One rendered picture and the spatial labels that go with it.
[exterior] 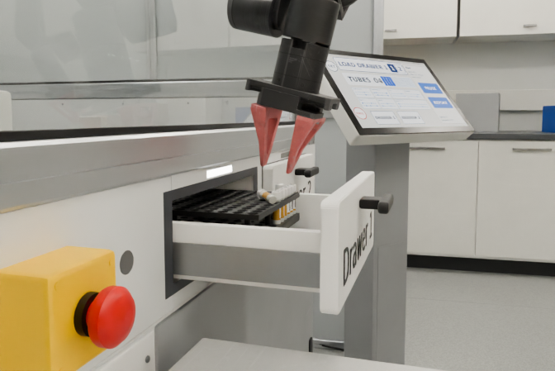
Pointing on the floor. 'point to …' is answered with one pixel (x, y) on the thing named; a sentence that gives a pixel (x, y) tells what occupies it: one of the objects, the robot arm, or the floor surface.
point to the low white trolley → (272, 359)
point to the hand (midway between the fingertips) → (277, 163)
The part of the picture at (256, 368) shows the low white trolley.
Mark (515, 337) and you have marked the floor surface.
